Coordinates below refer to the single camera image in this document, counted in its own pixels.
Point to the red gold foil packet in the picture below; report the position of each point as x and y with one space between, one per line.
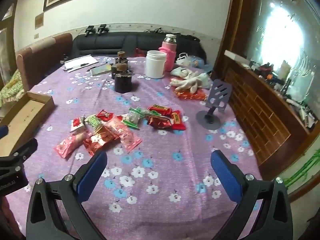
101 140

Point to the flat white box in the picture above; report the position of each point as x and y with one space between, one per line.
235 55

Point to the purple floral tablecloth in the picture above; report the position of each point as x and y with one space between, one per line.
160 180

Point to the white work gloves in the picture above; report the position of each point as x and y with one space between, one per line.
190 80

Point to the dark cylinder with cork knob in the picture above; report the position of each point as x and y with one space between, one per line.
117 67
121 55
123 83

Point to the pink snack packet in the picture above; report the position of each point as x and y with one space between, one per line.
67 148
126 135

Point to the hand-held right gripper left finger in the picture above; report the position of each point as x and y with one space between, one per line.
92 176

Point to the white plastic jar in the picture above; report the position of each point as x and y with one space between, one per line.
155 65

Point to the white bottle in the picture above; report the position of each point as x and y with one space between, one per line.
285 68

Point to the person's left forearm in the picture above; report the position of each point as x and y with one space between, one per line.
8 217

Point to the wooden glass-panel door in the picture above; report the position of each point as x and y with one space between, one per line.
6 45

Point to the black and white pen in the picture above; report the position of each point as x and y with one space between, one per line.
80 65

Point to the wall switch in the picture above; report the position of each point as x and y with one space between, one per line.
36 35

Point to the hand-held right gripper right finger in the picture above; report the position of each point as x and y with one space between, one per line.
225 177

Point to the green floral cloth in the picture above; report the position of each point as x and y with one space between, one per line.
11 87

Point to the small wall plaque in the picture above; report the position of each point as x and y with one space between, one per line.
39 21

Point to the thermos with pink knitted sleeve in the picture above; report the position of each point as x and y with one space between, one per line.
170 55

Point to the green bamboo decoration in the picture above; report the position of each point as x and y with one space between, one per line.
305 170

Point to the white plastic bag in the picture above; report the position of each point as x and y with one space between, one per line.
187 59

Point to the small red snack packet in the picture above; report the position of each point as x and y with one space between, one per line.
105 115

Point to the small green candy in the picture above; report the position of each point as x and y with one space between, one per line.
137 110

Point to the red and black tool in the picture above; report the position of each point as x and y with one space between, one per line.
266 68

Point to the brown cardboard box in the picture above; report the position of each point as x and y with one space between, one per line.
23 120

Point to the brown armchair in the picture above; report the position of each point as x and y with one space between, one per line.
42 57

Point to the black leather sofa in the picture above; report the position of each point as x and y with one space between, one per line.
105 43

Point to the green snack packet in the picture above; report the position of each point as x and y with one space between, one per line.
94 121

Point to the red mesh bag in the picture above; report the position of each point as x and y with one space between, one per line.
192 95

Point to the clear packet with green ends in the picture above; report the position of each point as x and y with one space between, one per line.
131 121

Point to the brown wooden partition ledge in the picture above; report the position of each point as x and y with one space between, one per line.
252 110

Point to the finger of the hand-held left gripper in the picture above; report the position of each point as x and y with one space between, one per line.
3 131
21 152

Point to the grey phone stand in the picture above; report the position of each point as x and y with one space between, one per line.
220 92

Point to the white paper sheets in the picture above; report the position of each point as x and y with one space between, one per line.
80 61

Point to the spare black gripper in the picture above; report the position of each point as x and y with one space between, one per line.
102 29
89 30

